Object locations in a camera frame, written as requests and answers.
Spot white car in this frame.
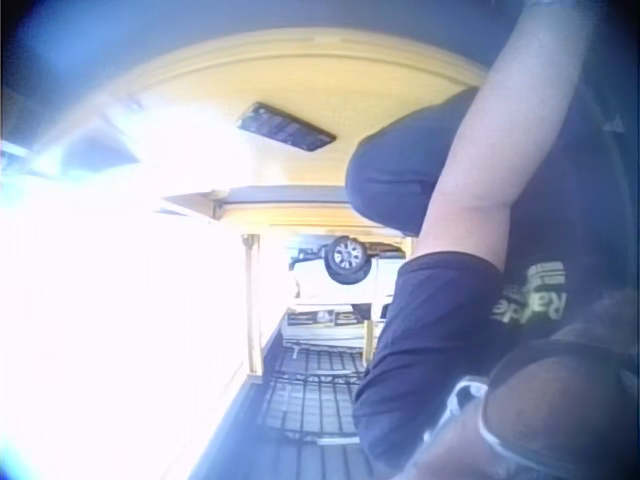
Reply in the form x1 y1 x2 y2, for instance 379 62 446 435
286 234 407 303

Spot stack of printed cartons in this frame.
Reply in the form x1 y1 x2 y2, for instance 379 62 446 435
281 306 374 349

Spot person's legs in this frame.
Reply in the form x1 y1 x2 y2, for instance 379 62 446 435
344 87 484 239

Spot black phone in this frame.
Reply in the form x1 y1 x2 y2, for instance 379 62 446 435
237 101 336 153

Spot black wire rack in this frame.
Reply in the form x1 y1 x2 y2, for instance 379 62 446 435
257 344 374 445

